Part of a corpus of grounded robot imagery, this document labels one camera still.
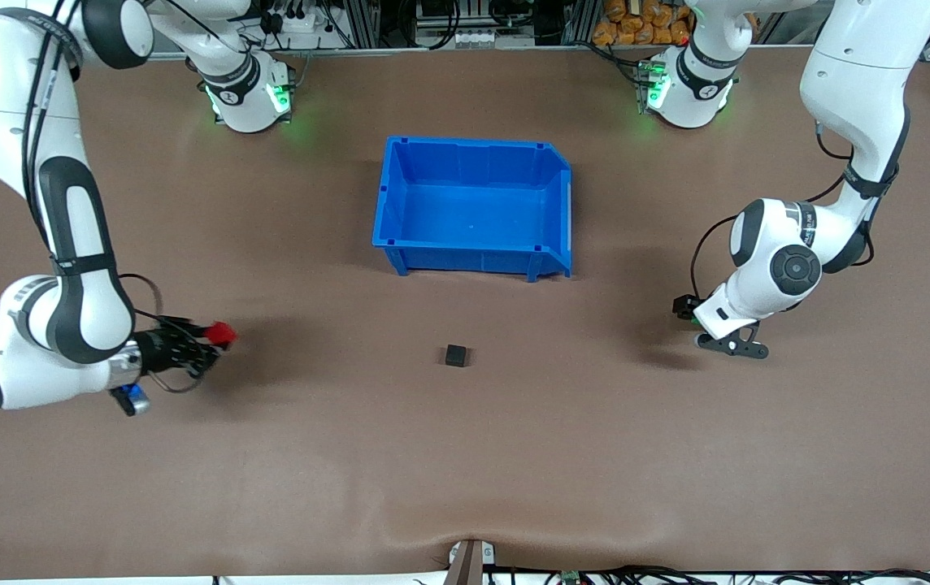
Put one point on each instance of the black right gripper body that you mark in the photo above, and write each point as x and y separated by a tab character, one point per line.
159	351

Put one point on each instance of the small red cube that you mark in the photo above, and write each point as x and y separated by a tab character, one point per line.
223	333

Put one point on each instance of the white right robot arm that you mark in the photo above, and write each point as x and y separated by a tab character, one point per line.
67	211

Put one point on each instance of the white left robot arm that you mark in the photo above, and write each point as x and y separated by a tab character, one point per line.
855	73

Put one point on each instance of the small black cube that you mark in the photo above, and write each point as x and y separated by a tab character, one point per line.
456	355

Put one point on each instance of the brown table mat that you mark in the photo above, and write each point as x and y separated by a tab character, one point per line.
351	455

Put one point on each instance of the blue plastic storage bin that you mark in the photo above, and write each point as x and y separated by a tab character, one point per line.
473	215

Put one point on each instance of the orange snack bag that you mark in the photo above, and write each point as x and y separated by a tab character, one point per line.
644	23

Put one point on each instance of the small green circuit board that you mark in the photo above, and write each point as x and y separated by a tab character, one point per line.
570	577

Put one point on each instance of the white power strip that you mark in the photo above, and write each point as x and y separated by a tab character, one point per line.
294	24

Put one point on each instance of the metal table clamp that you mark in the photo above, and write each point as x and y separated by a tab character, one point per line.
469	562

